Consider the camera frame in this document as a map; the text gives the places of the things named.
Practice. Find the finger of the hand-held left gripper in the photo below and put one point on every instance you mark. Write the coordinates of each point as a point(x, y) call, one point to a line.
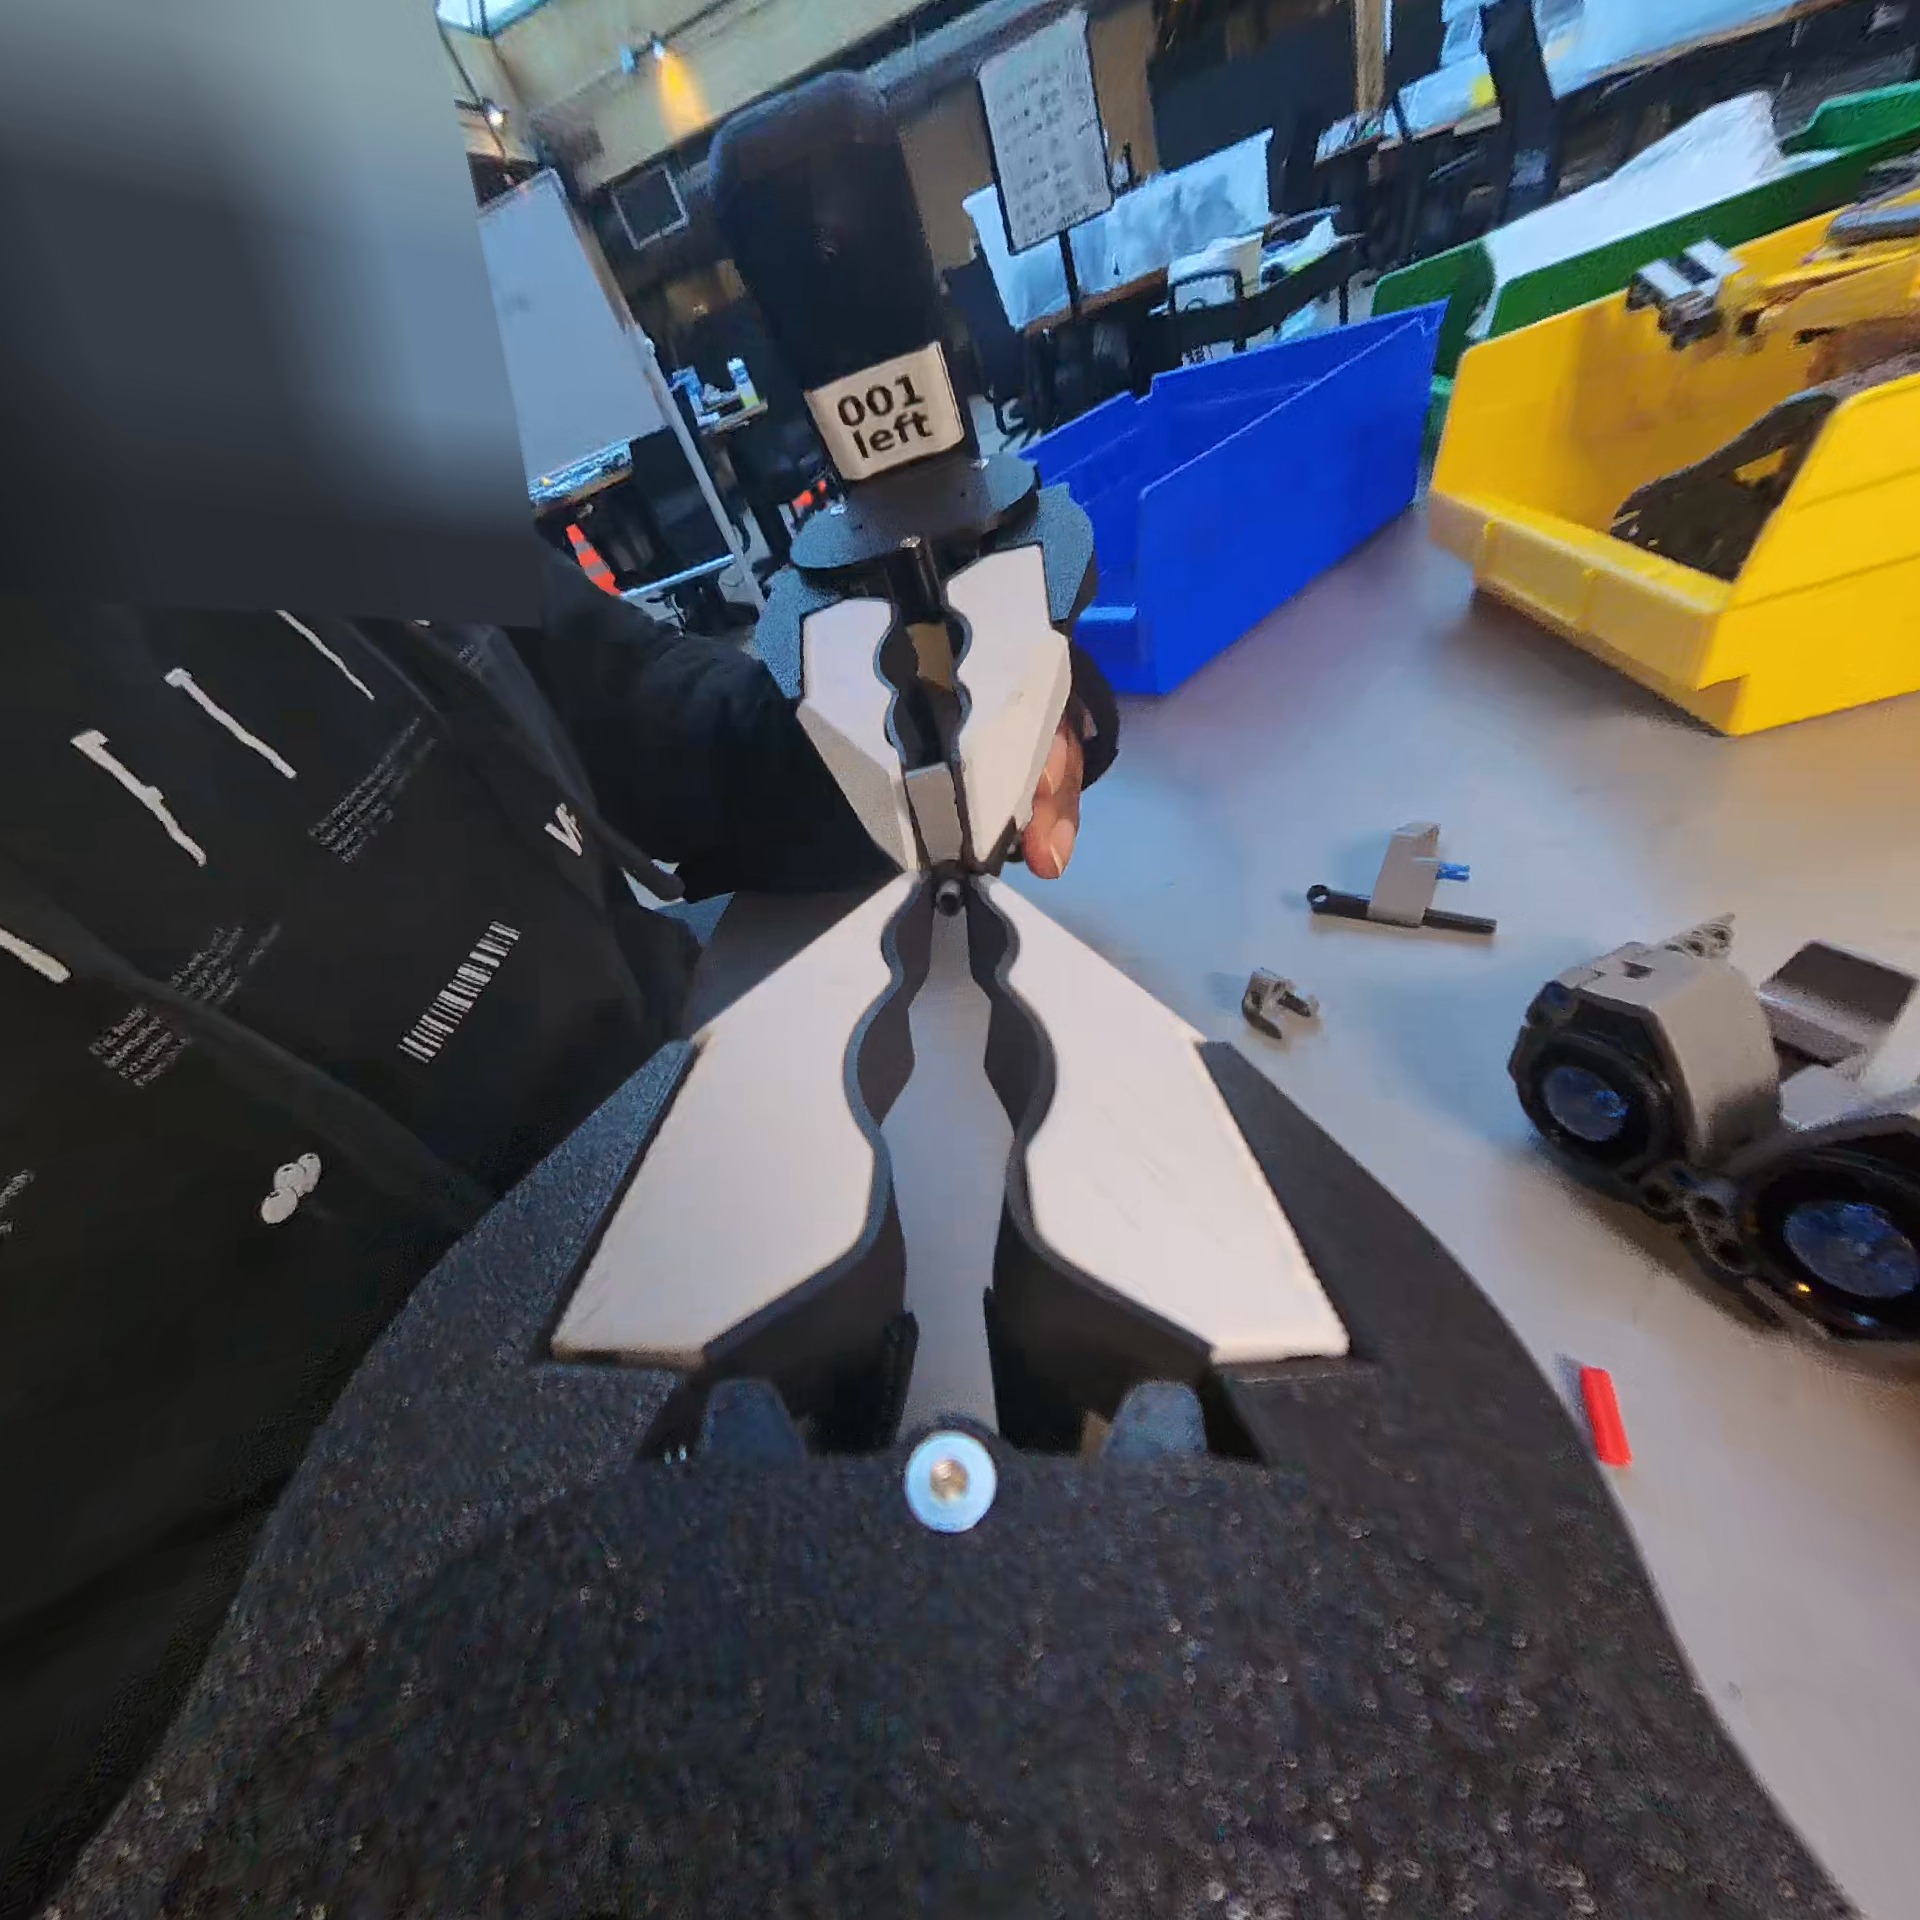
point(848, 705)
point(1020, 675)

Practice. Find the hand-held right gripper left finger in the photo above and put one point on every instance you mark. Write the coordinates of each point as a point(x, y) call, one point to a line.
point(735, 1201)

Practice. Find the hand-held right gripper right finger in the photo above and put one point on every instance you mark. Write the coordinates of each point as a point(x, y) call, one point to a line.
point(1170, 1201)

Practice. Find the small grey two-hole connector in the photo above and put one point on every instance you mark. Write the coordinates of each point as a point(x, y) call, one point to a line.
point(933, 810)

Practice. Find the grey forked clip piece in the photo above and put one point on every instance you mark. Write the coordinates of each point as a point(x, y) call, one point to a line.
point(1275, 1002)

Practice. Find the black pin connector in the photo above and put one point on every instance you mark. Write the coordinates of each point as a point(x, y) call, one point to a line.
point(1335, 903)

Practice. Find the grey bent building beam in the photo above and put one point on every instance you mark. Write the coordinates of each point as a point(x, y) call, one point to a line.
point(1408, 879)

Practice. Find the red connector pin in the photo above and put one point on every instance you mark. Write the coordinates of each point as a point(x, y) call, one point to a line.
point(1604, 1416)

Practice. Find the person's left forearm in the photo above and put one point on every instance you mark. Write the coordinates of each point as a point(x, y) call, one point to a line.
point(704, 750)

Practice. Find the grey desk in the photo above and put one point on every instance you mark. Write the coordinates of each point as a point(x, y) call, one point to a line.
point(1424, 750)

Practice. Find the person's left hand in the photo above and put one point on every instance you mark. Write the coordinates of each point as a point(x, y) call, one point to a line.
point(1058, 817)

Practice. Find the black office chair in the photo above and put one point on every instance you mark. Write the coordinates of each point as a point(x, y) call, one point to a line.
point(990, 344)

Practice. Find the sign on black stand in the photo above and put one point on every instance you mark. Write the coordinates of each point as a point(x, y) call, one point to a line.
point(1042, 128)

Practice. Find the whiteboard on stand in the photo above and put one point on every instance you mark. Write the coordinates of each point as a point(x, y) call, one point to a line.
point(569, 344)

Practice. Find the orange traffic cone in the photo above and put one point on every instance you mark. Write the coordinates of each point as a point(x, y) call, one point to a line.
point(592, 558)

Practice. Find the blue storage bin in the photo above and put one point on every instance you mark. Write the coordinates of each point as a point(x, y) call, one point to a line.
point(1261, 495)

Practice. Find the clear plastic bin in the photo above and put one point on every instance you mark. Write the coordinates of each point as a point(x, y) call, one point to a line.
point(1184, 210)

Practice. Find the black utility cart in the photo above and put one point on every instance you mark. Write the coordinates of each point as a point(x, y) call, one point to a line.
point(1222, 316)

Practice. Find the white paper cup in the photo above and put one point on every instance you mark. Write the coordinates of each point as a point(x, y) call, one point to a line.
point(1232, 266)

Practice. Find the grey toy robot head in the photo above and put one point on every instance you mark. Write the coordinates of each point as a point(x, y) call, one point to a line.
point(1696, 1049)

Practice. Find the green storage bin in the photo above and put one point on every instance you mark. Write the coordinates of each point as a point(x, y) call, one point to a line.
point(1424, 302)

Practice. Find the yellow storage bin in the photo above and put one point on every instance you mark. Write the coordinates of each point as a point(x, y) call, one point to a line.
point(1574, 451)

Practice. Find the yellow toy robot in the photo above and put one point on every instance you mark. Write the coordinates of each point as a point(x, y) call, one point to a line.
point(1725, 495)

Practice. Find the bubble wrap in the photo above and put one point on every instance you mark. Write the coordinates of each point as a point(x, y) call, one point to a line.
point(1650, 181)

